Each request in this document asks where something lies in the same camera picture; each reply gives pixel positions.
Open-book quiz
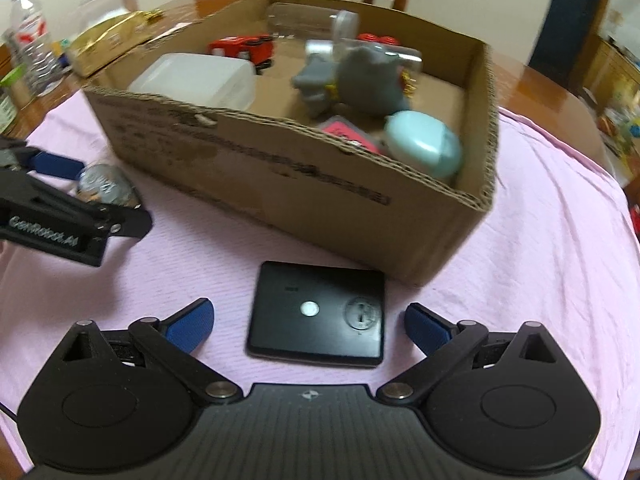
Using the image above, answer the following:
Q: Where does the gold tissue box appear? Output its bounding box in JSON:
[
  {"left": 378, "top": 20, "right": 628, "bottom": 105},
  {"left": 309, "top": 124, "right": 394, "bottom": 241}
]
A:
[{"left": 65, "top": 9, "right": 164, "bottom": 78}]

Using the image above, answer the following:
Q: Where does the clear water bottle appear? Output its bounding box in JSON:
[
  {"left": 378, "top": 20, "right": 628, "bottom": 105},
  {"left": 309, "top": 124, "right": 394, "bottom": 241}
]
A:
[{"left": 10, "top": 0, "right": 63, "bottom": 96}]

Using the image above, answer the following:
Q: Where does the brown cardboard box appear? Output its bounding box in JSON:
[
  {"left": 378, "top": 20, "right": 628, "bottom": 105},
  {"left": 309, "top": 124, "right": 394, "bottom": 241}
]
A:
[{"left": 85, "top": 0, "right": 498, "bottom": 285}]

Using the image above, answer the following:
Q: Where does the green cap container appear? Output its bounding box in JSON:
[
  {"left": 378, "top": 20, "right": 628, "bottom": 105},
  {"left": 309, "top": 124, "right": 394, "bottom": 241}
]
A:
[{"left": 1, "top": 65, "right": 34, "bottom": 110}]

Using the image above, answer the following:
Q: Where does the pink table cloth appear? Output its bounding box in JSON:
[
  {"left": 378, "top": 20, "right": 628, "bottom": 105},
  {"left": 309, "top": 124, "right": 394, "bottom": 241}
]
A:
[{"left": 1, "top": 112, "right": 639, "bottom": 479}]

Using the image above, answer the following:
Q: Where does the pink card case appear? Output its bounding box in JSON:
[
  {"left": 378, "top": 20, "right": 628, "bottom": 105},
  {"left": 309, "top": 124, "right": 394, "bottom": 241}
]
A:
[{"left": 318, "top": 115, "right": 385, "bottom": 155}]

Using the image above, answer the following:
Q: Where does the fish oil capsule bottle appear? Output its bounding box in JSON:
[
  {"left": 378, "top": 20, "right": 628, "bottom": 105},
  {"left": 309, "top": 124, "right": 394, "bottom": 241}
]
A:
[{"left": 305, "top": 39, "right": 423, "bottom": 96}]

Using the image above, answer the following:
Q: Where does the light blue earbud case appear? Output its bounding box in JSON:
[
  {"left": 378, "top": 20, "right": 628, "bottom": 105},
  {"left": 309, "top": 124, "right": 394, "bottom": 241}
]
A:
[{"left": 384, "top": 110, "right": 462, "bottom": 180}]

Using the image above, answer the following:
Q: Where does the wooden cabinet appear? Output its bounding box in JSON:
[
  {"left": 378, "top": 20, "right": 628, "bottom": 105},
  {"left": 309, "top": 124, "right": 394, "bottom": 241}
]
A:
[{"left": 570, "top": 34, "right": 639, "bottom": 116}]

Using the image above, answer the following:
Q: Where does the correction tape dispenser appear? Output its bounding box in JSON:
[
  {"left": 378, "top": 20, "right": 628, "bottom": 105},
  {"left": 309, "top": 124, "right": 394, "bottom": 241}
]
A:
[{"left": 76, "top": 164, "right": 142, "bottom": 208}]

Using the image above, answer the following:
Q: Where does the translucent white plastic box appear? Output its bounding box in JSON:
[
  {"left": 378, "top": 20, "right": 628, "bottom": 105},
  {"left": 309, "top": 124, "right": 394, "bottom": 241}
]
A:
[{"left": 127, "top": 53, "right": 256, "bottom": 110}]

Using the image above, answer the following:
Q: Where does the black toy with red wheels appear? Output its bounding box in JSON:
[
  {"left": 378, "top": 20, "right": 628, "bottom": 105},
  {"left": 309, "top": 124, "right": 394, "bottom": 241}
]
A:
[{"left": 357, "top": 32, "right": 400, "bottom": 47}]

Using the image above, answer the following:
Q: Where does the black lid plastic jar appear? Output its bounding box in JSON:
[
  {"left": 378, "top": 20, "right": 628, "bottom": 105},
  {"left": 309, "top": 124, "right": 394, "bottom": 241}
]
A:
[{"left": 76, "top": 0, "right": 139, "bottom": 32}]

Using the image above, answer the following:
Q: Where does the red toy train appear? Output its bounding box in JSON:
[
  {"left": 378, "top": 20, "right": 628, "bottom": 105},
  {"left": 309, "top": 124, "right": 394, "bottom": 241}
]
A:
[{"left": 208, "top": 34, "right": 274, "bottom": 74}]

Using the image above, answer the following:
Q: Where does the black square device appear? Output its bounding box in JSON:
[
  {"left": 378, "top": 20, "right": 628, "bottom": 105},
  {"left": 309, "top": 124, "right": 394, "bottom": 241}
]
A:
[{"left": 245, "top": 261, "right": 386, "bottom": 367}]

